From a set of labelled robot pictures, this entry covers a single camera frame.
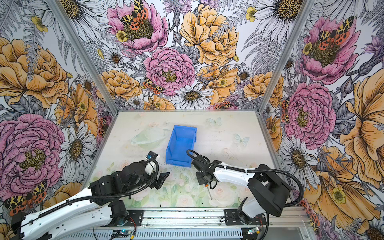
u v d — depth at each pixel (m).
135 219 0.74
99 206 0.50
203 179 0.78
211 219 0.76
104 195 0.48
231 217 0.74
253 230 0.72
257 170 0.49
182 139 1.06
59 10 0.72
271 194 0.43
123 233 0.71
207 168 0.67
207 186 0.83
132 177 0.52
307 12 0.73
